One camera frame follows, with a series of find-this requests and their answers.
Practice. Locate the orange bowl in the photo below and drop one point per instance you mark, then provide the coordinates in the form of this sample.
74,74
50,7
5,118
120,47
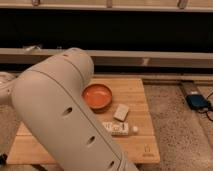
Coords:
97,96

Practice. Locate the white plastic bottle lying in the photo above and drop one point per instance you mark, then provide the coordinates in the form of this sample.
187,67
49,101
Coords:
120,128

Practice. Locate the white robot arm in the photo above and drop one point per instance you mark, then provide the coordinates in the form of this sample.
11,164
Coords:
48,99

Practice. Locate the blue device with cable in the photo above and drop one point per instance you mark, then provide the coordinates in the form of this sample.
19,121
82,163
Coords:
200,104

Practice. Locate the white sponge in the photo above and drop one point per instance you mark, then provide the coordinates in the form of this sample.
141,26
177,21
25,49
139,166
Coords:
121,112

